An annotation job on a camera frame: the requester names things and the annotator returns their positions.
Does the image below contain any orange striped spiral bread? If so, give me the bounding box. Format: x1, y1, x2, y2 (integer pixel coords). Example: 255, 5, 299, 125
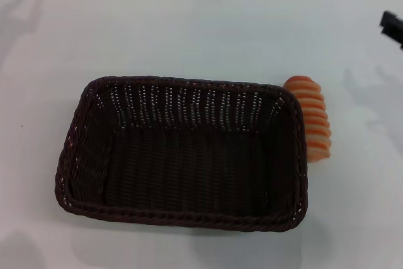
282, 75, 332, 164

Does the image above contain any black woven wicker basket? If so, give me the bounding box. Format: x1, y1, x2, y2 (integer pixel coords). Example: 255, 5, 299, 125
54, 76, 308, 234

